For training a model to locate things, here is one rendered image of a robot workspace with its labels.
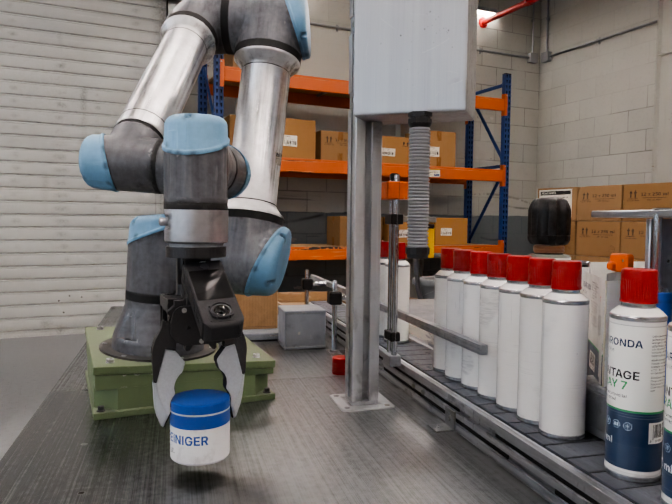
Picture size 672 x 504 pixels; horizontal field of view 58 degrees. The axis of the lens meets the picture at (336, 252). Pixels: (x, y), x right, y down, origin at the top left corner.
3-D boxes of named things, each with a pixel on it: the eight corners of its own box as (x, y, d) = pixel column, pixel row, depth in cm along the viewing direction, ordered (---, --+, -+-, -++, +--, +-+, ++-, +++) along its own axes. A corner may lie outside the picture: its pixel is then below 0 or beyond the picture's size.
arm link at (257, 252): (204, 294, 107) (239, 7, 115) (288, 302, 106) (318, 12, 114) (183, 288, 95) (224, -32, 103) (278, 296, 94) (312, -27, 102)
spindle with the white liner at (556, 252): (579, 350, 119) (584, 197, 118) (538, 352, 117) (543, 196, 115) (551, 341, 128) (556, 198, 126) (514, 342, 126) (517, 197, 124)
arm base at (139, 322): (206, 359, 98) (210, 298, 97) (107, 359, 94) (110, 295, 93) (201, 338, 113) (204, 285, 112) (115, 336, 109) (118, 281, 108)
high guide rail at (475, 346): (486, 355, 83) (487, 344, 83) (478, 355, 82) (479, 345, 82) (313, 279, 187) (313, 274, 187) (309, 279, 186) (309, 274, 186)
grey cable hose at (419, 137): (433, 259, 87) (436, 111, 86) (410, 259, 86) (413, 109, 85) (423, 257, 91) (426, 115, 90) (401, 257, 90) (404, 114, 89)
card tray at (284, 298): (361, 314, 193) (361, 302, 193) (280, 317, 187) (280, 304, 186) (337, 302, 222) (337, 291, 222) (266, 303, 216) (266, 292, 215)
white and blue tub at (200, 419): (236, 460, 71) (236, 401, 70) (175, 470, 68) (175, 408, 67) (221, 440, 77) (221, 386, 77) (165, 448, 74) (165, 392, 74)
